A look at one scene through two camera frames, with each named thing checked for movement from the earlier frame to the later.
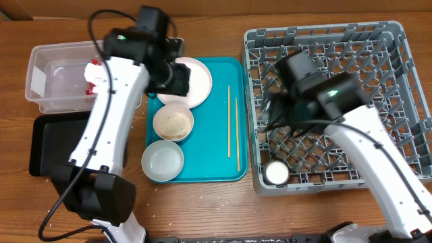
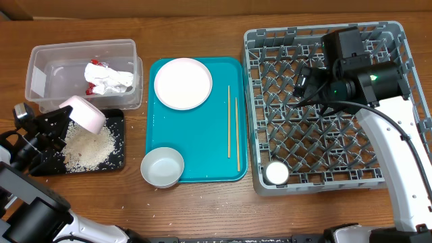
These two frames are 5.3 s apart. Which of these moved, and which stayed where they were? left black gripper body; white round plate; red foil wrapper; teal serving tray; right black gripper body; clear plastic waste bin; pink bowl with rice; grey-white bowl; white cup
Moved: left black gripper body; right black gripper body; pink bowl with rice; grey-white bowl
Stayed: white cup; clear plastic waste bin; teal serving tray; white round plate; red foil wrapper
